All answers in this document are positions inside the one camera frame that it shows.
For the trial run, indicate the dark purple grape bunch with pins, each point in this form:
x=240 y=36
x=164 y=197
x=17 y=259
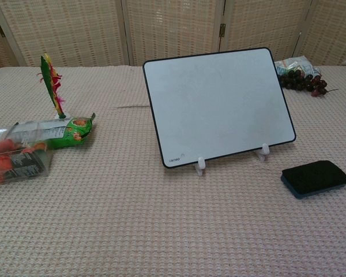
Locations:
x=301 y=80

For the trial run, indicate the crumpled white green plastic bag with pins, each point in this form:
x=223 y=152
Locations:
x=295 y=67

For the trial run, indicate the clear plastic snack package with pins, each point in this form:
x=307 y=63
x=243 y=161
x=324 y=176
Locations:
x=17 y=153

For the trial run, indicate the white plastic board stand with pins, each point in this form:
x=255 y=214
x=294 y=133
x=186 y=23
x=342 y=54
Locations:
x=201 y=165

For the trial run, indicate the white board with black frame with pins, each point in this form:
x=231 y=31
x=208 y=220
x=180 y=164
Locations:
x=216 y=112

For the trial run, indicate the woven bamboo folding screen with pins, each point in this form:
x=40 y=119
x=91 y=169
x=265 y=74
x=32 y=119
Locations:
x=173 y=29

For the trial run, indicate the green snack bag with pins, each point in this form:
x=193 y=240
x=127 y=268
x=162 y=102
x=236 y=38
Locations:
x=70 y=132

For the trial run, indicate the black whiteboard eraser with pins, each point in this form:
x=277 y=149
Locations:
x=314 y=177

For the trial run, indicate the beige waffle tablecloth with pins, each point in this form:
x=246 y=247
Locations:
x=150 y=202

